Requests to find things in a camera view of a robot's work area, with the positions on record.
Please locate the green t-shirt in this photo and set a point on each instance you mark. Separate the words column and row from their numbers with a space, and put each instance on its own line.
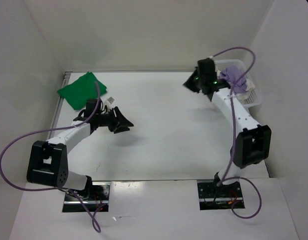
column 77, row 93

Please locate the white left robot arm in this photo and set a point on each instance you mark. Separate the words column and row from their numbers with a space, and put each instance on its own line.
column 48, row 162

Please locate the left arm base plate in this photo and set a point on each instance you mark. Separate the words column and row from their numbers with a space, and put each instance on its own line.
column 98, row 199

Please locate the white plastic basket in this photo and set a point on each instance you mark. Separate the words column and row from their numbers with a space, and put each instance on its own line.
column 252, row 97

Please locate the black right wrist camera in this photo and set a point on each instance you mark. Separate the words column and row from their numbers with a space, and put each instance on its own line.
column 207, row 69

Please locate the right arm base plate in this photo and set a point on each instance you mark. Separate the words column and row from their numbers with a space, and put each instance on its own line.
column 212, row 198

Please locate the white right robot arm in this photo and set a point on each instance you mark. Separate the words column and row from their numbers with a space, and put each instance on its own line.
column 251, row 140

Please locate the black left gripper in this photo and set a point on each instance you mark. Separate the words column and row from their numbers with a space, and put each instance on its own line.
column 120, row 123

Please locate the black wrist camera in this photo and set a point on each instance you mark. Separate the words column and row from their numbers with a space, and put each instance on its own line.
column 207, row 69
column 93, row 107

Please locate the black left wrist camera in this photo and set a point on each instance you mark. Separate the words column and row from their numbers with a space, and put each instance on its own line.
column 93, row 107

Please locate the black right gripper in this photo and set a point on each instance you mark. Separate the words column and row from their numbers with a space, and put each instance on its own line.
column 188, row 83

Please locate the purple t-shirt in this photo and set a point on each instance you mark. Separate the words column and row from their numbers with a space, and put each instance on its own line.
column 232, row 76

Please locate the white t-shirt in basket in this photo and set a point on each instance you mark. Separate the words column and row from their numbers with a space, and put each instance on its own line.
column 250, row 87

